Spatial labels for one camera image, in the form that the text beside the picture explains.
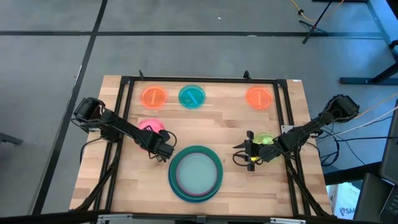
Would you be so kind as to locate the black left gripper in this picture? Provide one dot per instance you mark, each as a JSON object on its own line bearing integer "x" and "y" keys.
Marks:
{"x": 162, "y": 146}

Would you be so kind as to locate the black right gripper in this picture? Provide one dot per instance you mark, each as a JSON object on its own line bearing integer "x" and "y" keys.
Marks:
{"x": 256, "y": 151}

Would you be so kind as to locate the small green translucent plate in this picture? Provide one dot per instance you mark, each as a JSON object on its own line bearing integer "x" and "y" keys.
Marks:
{"x": 264, "y": 138}

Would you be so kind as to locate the small pink translucent plate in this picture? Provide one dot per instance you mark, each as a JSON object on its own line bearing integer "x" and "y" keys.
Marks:
{"x": 152, "y": 124}

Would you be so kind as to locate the large green plastic plate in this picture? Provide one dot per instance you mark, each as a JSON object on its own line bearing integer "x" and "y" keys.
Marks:
{"x": 172, "y": 174}

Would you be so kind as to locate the medium magenta plastic plate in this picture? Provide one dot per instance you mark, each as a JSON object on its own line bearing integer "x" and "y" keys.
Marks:
{"x": 177, "y": 182}

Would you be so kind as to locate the medium grey-blue plastic plate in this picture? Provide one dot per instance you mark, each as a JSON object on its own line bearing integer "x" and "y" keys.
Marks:
{"x": 196, "y": 173}

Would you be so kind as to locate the small orange translucent plate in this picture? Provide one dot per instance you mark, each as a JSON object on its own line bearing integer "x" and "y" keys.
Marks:
{"x": 259, "y": 97}
{"x": 154, "y": 97}

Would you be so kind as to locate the small teal translucent plate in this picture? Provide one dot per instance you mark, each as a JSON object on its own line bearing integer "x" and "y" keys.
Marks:
{"x": 191, "y": 96}

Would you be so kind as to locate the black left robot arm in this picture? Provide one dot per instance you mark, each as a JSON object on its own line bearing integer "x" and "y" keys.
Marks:
{"x": 124, "y": 126}

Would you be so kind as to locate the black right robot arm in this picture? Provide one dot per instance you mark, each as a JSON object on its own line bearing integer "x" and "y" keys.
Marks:
{"x": 304, "y": 132}

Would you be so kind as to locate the white square tag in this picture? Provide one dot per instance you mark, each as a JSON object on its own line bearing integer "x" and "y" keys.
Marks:
{"x": 287, "y": 128}

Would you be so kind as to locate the black table foot bar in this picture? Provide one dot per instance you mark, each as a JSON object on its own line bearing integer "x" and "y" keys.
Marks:
{"x": 348, "y": 174}

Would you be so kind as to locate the white printed box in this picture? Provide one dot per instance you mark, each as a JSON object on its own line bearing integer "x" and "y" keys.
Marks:
{"x": 345, "y": 199}

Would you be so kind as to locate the black computer case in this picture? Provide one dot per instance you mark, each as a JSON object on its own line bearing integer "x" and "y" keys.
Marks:
{"x": 370, "y": 199}

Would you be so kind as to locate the black support beam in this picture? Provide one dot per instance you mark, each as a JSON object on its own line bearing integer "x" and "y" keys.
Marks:
{"x": 46, "y": 217}

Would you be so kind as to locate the black tripod stand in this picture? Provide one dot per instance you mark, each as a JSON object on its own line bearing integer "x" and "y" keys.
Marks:
{"x": 311, "y": 27}

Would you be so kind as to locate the dark grey monitor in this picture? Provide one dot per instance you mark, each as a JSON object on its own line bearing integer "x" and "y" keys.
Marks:
{"x": 390, "y": 155}

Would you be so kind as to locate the black furniture foot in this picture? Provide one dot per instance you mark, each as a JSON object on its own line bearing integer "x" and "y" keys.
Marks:
{"x": 11, "y": 139}

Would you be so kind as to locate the black metal table frame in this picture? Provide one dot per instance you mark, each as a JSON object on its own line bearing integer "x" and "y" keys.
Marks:
{"x": 202, "y": 79}

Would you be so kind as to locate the silver metal bracket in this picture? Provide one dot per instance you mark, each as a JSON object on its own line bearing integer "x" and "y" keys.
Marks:
{"x": 118, "y": 218}
{"x": 287, "y": 221}

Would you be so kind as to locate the dark desk frame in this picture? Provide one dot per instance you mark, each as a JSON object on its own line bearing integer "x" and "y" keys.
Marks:
{"x": 357, "y": 81}

